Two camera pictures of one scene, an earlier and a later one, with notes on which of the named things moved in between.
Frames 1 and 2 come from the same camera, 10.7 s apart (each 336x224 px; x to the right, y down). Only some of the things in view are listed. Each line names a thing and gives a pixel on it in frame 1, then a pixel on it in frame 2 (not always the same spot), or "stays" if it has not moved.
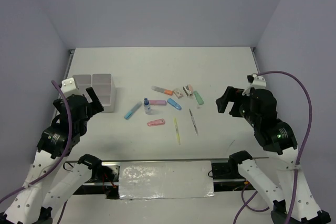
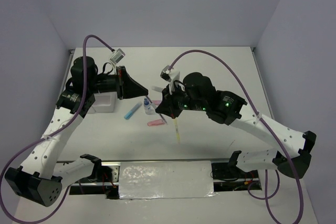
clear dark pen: [193, 122] -> [155, 107]
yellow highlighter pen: [177, 131] stays
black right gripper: [231, 93] -> [167, 105]
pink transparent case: [156, 122] stays
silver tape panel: [138, 180] stays
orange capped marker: [162, 91] stays
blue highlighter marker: [126, 116] stays
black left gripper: [95, 106] -> [130, 89]
